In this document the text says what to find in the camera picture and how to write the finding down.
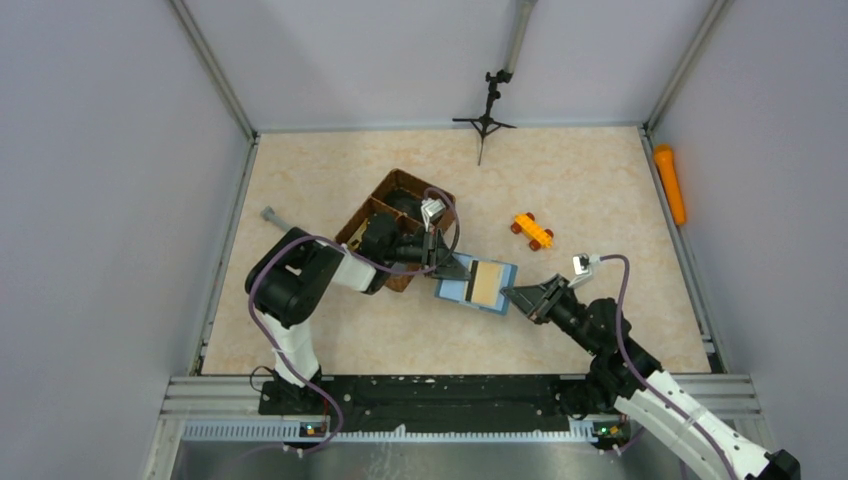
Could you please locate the brown woven divided basket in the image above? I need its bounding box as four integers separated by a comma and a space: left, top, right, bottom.
335, 169, 458, 293

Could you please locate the orange toy car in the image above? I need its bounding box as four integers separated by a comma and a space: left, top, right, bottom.
510, 212, 554, 251

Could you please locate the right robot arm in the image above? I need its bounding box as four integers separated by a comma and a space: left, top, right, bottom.
502, 275, 801, 479

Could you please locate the grey plastic dumbbell part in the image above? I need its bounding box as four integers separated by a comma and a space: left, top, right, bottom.
260, 206, 293, 232

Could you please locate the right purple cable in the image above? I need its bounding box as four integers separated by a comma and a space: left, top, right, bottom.
596, 254, 743, 480

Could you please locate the purple cable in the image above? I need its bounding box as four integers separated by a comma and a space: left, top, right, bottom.
596, 254, 743, 480
247, 187, 462, 456

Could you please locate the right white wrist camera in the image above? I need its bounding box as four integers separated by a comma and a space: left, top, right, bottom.
568, 253, 601, 289

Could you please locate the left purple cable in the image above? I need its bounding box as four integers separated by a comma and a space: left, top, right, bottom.
247, 187, 462, 456

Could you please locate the orange flashlight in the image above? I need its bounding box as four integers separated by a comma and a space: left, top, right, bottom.
653, 144, 687, 226

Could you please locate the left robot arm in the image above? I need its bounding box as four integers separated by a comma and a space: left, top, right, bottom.
245, 212, 471, 414

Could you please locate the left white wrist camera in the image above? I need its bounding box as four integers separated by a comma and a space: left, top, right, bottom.
420, 198, 447, 230

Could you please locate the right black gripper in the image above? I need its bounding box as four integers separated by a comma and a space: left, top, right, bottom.
502, 273, 602, 355

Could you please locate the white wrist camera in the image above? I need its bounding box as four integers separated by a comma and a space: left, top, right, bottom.
568, 253, 601, 289
420, 198, 447, 230

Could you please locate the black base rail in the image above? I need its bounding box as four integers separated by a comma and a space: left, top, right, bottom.
258, 374, 654, 439

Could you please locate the black mini tripod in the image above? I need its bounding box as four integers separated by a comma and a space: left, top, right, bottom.
451, 69, 516, 166

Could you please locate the grey vertical pole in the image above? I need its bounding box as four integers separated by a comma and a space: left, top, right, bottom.
502, 0, 538, 77

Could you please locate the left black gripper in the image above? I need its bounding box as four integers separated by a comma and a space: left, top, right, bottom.
381, 224, 470, 279

